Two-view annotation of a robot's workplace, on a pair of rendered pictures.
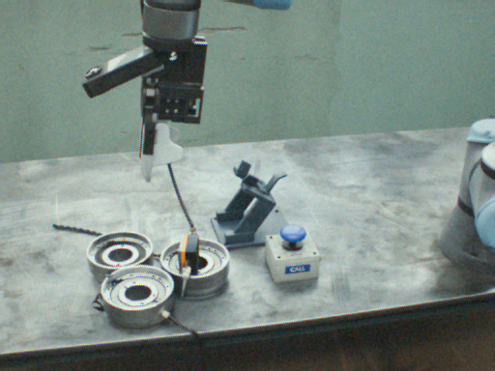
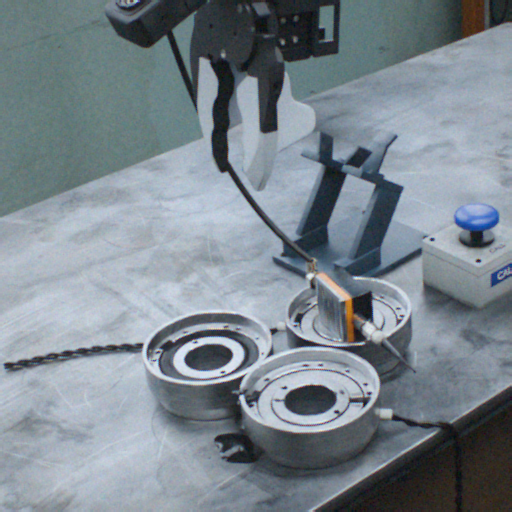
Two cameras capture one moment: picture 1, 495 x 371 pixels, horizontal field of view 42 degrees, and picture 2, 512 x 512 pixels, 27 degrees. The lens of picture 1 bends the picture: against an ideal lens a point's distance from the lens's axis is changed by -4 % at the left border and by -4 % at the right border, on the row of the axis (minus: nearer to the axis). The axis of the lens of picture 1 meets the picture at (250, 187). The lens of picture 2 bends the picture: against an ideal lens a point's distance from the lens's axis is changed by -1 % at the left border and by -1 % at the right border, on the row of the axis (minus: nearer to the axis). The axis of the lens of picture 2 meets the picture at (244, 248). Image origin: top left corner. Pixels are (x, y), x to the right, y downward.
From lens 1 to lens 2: 0.48 m
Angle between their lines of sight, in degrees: 19
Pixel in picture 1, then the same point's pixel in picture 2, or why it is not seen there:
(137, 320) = (353, 441)
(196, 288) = (388, 357)
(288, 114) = (87, 129)
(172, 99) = (287, 16)
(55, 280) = (110, 450)
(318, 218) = (433, 203)
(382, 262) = not seen: outside the picture
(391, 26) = not seen: outside the picture
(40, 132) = not seen: outside the picture
